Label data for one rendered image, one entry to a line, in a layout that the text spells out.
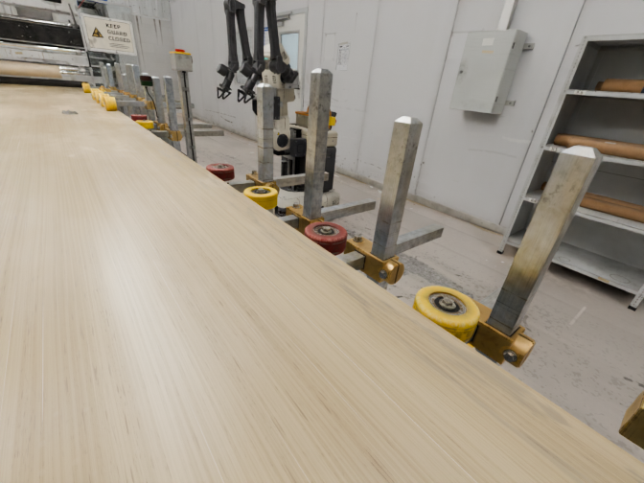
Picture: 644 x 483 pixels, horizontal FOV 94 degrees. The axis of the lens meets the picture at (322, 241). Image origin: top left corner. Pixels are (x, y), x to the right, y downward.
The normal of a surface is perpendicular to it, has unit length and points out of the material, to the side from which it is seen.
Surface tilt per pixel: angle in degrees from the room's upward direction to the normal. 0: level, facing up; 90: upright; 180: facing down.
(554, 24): 90
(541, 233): 90
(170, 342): 0
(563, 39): 90
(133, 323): 0
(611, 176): 90
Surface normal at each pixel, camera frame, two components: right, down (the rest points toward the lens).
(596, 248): -0.78, 0.23
